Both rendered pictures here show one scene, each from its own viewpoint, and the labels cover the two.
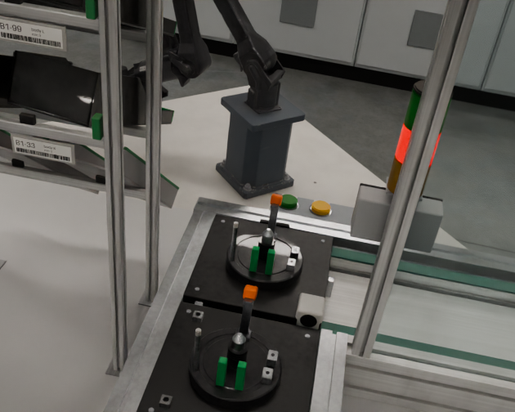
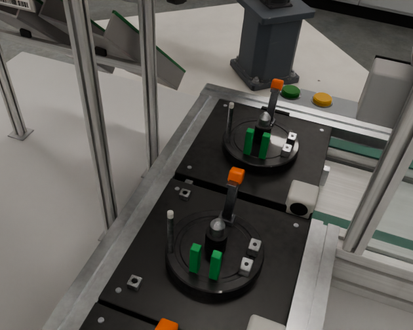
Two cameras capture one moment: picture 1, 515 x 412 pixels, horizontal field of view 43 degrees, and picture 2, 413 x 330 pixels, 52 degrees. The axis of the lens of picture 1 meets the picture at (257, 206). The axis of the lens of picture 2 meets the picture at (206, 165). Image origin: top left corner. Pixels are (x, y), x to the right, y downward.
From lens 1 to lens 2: 0.40 m
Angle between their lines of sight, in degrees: 11
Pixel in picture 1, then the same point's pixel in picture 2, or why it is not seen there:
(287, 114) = (297, 10)
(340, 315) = (333, 204)
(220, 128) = (238, 32)
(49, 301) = (62, 167)
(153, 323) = (141, 197)
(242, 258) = (237, 141)
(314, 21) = not seen: outside the picture
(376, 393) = (364, 289)
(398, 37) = not seen: outside the picture
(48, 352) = (50, 215)
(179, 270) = (176, 148)
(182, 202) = (196, 90)
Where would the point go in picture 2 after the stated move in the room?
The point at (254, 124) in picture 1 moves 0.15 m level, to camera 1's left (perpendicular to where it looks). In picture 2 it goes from (265, 18) to (202, 8)
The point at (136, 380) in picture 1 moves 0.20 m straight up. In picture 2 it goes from (111, 255) to (93, 152)
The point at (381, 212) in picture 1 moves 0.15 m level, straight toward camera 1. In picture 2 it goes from (400, 90) to (374, 169)
